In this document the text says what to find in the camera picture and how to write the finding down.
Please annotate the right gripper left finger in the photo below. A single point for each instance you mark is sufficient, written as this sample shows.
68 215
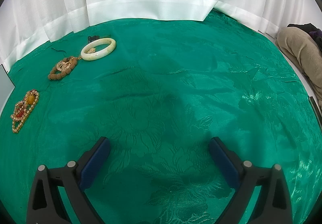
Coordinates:
45 204

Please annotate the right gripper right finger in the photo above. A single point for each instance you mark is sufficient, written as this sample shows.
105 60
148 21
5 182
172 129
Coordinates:
273 204

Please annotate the white jade bangle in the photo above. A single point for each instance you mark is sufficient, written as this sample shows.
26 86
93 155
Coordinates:
98 49

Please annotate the green satin cloth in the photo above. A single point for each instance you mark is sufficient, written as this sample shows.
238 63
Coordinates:
166 89

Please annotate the beige folded garment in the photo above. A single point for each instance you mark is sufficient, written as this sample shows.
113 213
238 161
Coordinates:
304 53

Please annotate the dark purple garment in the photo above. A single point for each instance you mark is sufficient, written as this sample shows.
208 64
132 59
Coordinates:
315 33

